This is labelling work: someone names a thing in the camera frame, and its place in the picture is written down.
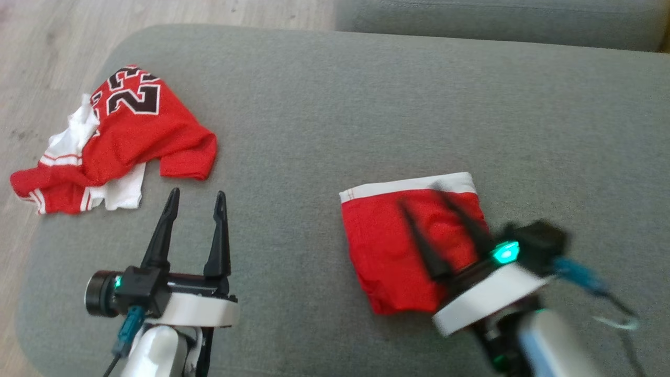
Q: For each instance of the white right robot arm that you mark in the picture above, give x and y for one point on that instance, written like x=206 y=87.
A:
x=549 y=345

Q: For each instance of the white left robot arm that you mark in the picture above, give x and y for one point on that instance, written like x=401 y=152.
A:
x=157 y=351

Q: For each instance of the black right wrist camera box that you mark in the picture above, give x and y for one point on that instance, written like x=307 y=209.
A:
x=539 y=243

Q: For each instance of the red shorts white waistband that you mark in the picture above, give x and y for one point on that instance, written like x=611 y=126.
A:
x=382 y=246

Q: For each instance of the grey fabric sofa seat cushion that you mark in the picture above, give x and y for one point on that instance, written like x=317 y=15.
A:
x=314 y=131

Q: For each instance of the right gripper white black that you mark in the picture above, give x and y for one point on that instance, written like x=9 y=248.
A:
x=487 y=296

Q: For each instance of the grey fabric sofa back cushion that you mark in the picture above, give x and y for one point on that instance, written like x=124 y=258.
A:
x=497 y=18

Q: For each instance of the red basketball jersey white trim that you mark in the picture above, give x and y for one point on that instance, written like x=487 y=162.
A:
x=141 y=136

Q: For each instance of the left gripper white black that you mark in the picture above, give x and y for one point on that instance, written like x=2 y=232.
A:
x=199 y=311

